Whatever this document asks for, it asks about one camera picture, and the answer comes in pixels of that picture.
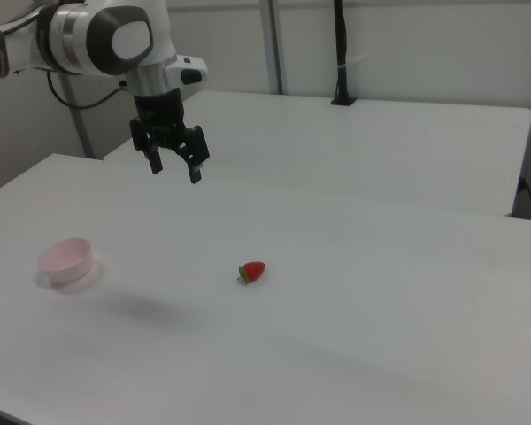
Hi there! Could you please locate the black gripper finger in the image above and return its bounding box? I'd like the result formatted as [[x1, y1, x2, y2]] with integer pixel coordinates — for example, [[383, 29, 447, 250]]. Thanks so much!
[[174, 125, 212, 186], [129, 116, 165, 175]]

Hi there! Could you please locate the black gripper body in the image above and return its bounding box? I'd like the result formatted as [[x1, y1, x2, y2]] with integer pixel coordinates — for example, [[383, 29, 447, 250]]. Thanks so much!
[[131, 87, 189, 151]]

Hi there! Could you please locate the red toy strawberry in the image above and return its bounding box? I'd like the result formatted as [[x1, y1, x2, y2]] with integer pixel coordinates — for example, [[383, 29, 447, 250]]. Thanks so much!
[[236, 260, 266, 287]]

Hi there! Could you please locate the pink plastic bowl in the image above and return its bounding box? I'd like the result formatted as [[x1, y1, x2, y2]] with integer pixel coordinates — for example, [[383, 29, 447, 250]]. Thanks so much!
[[37, 237, 95, 287]]

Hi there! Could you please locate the white side table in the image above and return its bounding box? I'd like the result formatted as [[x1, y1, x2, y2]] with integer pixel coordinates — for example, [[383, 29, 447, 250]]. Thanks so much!
[[102, 90, 531, 218]]

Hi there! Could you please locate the black cable at arm wrist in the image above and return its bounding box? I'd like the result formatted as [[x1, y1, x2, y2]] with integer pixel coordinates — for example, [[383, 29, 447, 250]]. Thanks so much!
[[46, 69, 129, 110]]

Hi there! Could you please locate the grey metal frame post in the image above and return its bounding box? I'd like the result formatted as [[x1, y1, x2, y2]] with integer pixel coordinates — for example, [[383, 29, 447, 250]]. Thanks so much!
[[259, 0, 289, 96]]

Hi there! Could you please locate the black camera pole with clamp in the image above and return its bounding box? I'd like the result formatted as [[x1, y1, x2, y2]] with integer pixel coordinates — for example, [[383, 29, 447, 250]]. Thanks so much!
[[330, 0, 359, 107]]

